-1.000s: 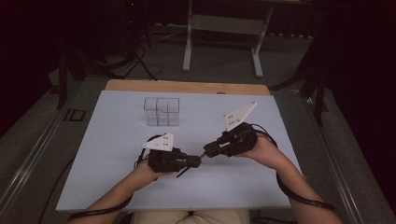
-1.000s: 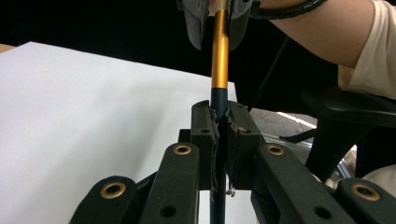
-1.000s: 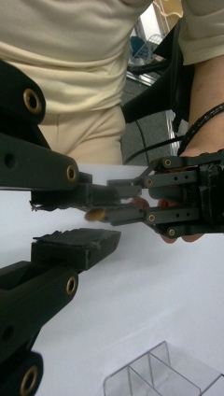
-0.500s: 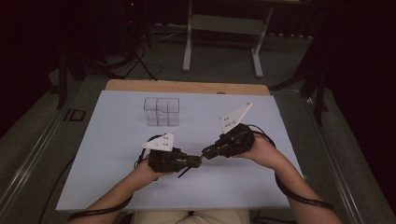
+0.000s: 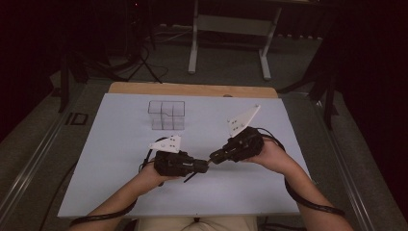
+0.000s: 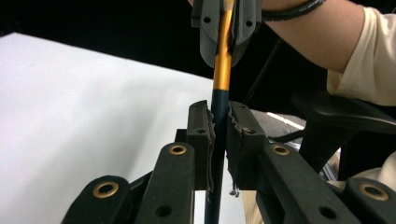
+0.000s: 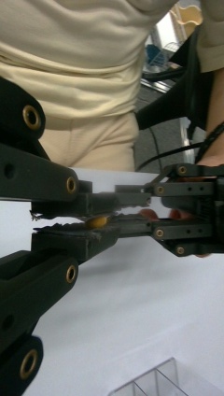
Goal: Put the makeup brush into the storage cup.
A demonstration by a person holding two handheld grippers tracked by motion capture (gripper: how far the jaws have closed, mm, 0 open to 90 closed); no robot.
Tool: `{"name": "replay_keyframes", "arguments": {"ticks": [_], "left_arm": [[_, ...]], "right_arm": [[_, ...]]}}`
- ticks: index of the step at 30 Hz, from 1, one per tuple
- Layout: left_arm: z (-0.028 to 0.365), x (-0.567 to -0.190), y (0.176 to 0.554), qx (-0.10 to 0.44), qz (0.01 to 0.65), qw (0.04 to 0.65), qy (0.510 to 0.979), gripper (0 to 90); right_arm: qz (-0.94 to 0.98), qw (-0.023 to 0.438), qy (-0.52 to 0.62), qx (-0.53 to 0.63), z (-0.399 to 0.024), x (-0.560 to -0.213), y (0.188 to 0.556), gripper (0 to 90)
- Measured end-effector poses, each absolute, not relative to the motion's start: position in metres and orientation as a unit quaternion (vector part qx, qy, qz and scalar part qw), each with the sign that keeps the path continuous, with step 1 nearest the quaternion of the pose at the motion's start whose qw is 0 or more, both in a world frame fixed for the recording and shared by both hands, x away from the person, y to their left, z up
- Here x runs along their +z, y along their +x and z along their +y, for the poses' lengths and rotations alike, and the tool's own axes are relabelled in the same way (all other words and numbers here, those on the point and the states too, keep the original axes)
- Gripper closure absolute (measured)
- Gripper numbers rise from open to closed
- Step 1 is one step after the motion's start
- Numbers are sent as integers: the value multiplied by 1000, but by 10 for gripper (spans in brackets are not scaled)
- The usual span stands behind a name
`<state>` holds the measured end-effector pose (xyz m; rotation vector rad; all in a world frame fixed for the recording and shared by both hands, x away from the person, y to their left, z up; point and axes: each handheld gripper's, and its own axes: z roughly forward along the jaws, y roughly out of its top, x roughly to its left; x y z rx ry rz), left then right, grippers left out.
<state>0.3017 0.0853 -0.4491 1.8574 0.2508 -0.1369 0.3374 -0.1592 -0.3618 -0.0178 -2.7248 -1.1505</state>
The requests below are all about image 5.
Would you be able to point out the white metal desk frame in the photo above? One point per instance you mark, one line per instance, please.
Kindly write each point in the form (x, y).
(192, 48)

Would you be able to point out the person's right hand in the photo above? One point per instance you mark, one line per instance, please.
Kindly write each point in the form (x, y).
(275, 159)

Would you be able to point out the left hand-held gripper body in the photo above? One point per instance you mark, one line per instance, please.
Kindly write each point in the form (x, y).
(171, 163)

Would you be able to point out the black floor socket plate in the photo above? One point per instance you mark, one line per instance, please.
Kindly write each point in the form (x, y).
(77, 119)

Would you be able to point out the black tripod stand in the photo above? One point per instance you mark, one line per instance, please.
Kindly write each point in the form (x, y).
(146, 64)

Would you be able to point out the metal floor rail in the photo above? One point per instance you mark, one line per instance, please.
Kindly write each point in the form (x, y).
(351, 192)
(32, 163)

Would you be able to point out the white power strip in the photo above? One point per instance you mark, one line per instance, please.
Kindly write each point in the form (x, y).
(176, 27)

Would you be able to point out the white table cover board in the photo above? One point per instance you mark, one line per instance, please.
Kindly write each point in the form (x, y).
(198, 199)

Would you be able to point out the person's left hand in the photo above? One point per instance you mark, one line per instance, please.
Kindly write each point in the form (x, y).
(150, 179)

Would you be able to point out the person's lap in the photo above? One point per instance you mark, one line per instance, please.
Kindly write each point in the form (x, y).
(192, 224)

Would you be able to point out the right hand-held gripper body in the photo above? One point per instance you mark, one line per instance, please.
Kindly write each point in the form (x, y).
(245, 144)

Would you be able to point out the clear acrylic pen holder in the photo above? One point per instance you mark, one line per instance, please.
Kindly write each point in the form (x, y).
(166, 120)

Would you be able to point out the black metal stand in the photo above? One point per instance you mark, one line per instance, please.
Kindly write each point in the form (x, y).
(328, 106)
(64, 86)

